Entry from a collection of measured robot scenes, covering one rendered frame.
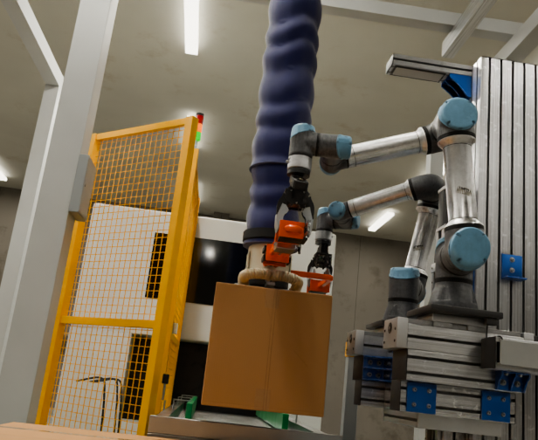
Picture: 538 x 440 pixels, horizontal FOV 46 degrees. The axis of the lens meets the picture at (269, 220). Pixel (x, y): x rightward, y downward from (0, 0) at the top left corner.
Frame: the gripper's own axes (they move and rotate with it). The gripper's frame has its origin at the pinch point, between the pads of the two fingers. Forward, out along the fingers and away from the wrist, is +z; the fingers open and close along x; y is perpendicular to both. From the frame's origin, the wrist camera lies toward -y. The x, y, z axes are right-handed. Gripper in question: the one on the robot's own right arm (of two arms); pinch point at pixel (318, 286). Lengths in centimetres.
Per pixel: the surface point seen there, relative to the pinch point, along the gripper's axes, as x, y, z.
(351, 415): 24, -19, 54
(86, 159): -116, -33, -54
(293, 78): -25, 40, -77
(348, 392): 21, -19, 44
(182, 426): -51, 35, 61
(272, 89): -33, 38, -72
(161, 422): -59, 35, 61
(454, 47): 96, -93, -188
